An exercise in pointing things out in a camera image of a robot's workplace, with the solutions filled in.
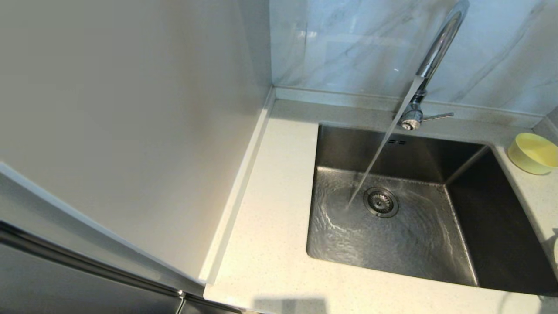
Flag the chrome kitchen faucet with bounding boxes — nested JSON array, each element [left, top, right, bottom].
[[400, 0, 470, 131]]

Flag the stainless steel sink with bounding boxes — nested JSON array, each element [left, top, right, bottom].
[[306, 124, 558, 297]]

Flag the round metal drain strainer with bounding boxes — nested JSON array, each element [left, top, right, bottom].
[[363, 187, 399, 218]]

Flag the tall grey refrigerator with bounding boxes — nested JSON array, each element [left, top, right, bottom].
[[0, 0, 276, 314]]

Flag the yellow plastic bowl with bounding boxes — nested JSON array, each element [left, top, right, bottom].
[[507, 132, 558, 175]]

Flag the cream round plate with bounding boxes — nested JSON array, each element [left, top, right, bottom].
[[549, 235, 558, 280]]

